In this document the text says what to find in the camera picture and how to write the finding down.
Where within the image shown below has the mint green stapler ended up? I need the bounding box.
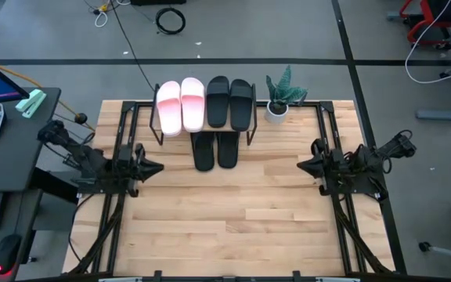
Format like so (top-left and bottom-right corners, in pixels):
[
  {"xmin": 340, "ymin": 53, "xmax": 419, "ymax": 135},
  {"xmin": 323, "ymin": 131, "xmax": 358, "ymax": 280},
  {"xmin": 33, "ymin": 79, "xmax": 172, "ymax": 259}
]
[{"xmin": 14, "ymin": 88, "xmax": 48, "ymax": 120}]

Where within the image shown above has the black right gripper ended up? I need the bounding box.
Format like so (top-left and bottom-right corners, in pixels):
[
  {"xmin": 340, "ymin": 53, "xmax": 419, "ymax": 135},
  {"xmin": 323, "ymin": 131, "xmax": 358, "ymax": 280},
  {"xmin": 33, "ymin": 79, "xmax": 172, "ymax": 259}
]
[{"xmin": 296, "ymin": 139, "xmax": 347, "ymax": 196}]

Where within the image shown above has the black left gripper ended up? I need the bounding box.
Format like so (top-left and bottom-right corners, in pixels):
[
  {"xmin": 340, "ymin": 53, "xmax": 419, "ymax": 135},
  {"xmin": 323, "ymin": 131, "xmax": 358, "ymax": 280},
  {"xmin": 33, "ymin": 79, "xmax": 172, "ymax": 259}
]
[{"xmin": 114, "ymin": 143, "xmax": 165, "ymax": 197}]

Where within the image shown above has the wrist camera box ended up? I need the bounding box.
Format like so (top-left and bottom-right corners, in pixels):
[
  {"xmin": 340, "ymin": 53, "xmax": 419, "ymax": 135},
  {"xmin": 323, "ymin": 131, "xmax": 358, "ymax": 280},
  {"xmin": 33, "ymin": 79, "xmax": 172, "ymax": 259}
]
[
  {"xmin": 329, "ymin": 148, "xmax": 345, "ymax": 165},
  {"xmin": 116, "ymin": 145, "xmax": 133, "ymax": 163}
]

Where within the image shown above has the grey table leg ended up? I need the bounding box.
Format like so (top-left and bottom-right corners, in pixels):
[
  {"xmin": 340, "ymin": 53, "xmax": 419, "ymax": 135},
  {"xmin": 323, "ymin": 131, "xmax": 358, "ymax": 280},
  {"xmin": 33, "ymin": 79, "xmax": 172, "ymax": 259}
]
[{"xmin": 416, "ymin": 58, "xmax": 451, "ymax": 122}]

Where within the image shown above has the black high desk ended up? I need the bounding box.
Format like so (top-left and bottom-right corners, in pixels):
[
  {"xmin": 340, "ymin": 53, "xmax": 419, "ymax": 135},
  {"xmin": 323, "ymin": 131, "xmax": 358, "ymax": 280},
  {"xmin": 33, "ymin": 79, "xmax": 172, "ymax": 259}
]
[{"xmin": 0, "ymin": 86, "xmax": 62, "ymax": 193}]

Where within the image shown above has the red and black chair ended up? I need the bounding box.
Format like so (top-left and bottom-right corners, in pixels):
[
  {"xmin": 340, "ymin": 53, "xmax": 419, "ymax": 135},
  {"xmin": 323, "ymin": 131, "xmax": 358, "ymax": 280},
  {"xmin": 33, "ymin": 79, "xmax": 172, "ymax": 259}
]
[{"xmin": 385, "ymin": 0, "xmax": 451, "ymax": 51}]

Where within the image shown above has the white floor cable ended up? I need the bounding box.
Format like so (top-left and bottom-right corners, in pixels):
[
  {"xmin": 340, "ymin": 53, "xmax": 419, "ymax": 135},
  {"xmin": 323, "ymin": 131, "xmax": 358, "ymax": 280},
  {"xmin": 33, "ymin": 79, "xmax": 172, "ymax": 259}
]
[{"xmin": 404, "ymin": 0, "xmax": 451, "ymax": 85}]

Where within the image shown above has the black computer mouse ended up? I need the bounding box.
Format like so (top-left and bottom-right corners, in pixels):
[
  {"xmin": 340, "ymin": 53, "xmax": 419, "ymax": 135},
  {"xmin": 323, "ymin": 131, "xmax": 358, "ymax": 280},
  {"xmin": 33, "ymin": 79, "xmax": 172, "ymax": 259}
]
[{"xmin": 0, "ymin": 233, "xmax": 23, "ymax": 276}]

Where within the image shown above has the black braided cable bundle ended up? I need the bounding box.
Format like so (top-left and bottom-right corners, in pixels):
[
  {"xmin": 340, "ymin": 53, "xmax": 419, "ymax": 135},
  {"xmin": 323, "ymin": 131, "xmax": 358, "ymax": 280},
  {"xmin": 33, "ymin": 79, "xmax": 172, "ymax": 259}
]
[
  {"xmin": 68, "ymin": 193, "xmax": 127, "ymax": 275},
  {"xmin": 333, "ymin": 195, "xmax": 391, "ymax": 275}
]

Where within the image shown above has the pink slide sandal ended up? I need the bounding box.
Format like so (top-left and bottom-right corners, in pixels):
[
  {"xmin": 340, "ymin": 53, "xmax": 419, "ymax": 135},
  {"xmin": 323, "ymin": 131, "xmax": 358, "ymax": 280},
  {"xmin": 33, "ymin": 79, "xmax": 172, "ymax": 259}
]
[
  {"xmin": 156, "ymin": 80, "xmax": 182, "ymax": 138},
  {"xmin": 180, "ymin": 77, "xmax": 206, "ymax": 133}
]

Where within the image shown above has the black flip-flop white stripe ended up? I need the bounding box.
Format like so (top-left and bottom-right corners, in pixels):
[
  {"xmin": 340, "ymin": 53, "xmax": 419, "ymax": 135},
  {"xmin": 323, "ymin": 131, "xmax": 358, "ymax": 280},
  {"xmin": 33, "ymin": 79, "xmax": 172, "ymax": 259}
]
[
  {"xmin": 189, "ymin": 132, "xmax": 215, "ymax": 172},
  {"xmin": 215, "ymin": 132, "xmax": 241, "ymax": 169}
]

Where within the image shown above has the long black floor cable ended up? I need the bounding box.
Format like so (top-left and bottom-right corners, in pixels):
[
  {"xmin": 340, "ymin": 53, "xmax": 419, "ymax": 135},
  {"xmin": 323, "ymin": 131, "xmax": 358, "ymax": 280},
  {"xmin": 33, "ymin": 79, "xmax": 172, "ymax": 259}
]
[{"xmin": 107, "ymin": 0, "xmax": 160, "ymax": 95}]

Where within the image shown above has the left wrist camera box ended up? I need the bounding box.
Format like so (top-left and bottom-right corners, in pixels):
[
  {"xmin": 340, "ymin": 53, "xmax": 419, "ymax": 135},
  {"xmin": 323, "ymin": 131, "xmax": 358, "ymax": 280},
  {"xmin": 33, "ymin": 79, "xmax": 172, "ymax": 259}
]
[{"xmin": 116, "ymin": 145, "xmax": 133, "ymax": 163}]

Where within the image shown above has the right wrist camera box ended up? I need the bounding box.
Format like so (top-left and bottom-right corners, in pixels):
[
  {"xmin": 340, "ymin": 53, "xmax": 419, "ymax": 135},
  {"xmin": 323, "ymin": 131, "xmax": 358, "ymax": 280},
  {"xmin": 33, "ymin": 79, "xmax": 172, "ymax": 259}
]
[{"xmin": 329, "ymin": 148, "xmax": 345, "ymax": 165}]

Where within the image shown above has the black aluminium table frame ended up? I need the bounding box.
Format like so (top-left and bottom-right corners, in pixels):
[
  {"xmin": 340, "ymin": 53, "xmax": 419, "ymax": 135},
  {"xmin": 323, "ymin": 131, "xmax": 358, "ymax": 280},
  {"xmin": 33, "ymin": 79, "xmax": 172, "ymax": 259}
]
[{"xmin": 64, "ymin": 99, "xmax": 406, "ymax": 282}]

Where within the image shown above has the black low desk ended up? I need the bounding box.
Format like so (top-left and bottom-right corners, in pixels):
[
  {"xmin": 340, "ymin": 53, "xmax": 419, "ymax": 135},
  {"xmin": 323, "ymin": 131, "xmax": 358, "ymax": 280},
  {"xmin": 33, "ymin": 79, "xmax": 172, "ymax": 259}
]
[{"xmin": 0, "ymin": 187, "xmax": 45, "ymax": 282}]

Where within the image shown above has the black metal shoe shelf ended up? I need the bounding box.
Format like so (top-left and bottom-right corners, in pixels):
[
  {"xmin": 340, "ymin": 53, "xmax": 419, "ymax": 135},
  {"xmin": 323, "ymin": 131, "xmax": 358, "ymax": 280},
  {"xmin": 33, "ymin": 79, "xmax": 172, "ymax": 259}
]
[{"xmin": 149, "ymin": 82, "xmax": 258, "ymax": 146}]

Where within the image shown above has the coiled black cable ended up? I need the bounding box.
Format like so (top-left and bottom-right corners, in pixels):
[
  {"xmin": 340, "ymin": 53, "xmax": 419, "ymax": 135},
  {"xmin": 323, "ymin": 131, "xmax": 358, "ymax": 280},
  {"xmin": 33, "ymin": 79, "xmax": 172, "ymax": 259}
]
[{"xmin": 154, "ymin": 6, "xmax": 187, "ymax": 36}]

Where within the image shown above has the black slide sandal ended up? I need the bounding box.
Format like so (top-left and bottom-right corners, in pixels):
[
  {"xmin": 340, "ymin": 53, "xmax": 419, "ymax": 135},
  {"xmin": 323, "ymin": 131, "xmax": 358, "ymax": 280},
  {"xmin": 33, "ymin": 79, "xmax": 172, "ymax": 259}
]
[
  {"xmin": 205, "ymin": 75, "xmax": 230, "ymax": 129},
  {"xmin": 229, "ymin": 78, "xmax": 254, "ymax": 132}
]

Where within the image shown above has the black floor box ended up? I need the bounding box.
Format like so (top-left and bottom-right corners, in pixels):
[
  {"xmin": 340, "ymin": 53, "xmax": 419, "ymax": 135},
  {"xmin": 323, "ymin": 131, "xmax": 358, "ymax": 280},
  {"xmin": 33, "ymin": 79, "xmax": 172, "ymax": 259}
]
[{"xmin": 130, "ymin": 0, "xmax": 187, "ymax": 6}]

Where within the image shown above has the potted plant white pot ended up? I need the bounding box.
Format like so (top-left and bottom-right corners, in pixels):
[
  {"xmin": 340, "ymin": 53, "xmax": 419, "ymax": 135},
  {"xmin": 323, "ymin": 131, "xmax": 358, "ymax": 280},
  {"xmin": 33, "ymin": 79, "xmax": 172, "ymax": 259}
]
[{"xmin": 264, "ymin": 65, "xmax": 308, "ymax": 125}]

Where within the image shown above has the white and yellow cable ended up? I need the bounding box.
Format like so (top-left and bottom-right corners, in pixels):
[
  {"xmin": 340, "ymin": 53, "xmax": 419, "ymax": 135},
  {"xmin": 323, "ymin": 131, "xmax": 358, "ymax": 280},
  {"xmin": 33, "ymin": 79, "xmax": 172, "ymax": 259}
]
[{"xmin": 92, "ymin": 0, "xmax": 132, "ymax": 29}]

